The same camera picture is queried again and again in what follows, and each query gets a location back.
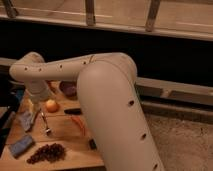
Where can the black rectangular box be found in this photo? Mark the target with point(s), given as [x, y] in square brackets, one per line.
[92, 144]

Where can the bunch of dark grapes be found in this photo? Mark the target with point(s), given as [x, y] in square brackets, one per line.
[50, 153]

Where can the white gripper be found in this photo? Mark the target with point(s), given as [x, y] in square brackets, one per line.
[37, 92]

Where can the red bowl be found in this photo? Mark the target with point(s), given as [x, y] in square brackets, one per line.
[51, 87]

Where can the blue sponge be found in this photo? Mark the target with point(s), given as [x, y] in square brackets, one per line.
[22, 145]

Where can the grey crumpled cloth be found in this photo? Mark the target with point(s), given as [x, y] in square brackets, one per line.
[26, 120]

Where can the black handled knife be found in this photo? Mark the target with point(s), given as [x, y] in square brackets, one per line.
[73, 111]

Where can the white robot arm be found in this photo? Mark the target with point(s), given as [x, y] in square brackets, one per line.
[108, 99]

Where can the purple bowl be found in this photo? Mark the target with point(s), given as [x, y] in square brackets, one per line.
[69, 89]

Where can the orange fruit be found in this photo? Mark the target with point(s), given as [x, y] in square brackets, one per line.
[51, 106]

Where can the metal fork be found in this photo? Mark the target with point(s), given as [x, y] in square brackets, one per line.
[47, 129]

